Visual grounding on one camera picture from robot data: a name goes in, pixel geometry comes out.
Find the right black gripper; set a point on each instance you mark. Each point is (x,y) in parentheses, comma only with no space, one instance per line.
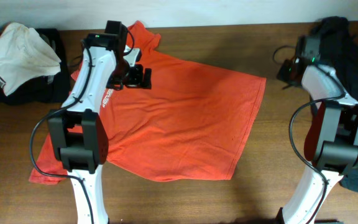
(281,74)

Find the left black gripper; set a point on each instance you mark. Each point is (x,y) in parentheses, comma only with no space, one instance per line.
(134,81)

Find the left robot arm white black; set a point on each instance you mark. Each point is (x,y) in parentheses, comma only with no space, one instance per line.
(78,137)

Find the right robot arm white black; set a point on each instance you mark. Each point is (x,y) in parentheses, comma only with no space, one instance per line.
(331,145)

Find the black garment on right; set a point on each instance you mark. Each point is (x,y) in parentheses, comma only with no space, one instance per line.
(339,50)

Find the black folded garment on left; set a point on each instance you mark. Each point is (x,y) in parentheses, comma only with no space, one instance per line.
(44,89)

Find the white crumpled garment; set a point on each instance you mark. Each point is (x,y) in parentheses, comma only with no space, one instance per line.
(24,55)

